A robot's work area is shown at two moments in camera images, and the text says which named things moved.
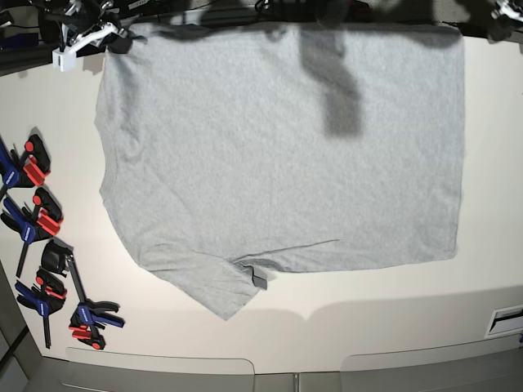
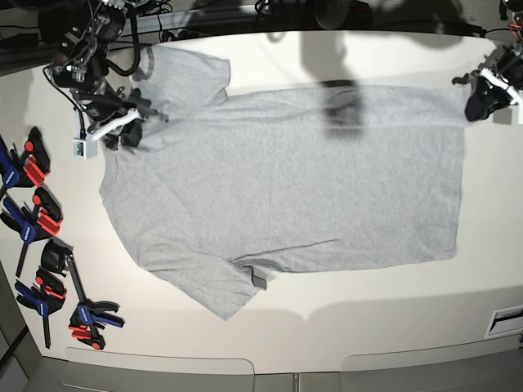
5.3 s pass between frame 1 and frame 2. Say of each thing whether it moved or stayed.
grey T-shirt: moved
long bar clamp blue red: stayed
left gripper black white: moved
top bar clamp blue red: stayed
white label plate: stayed
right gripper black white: moved
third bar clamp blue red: stayed
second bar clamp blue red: stayed
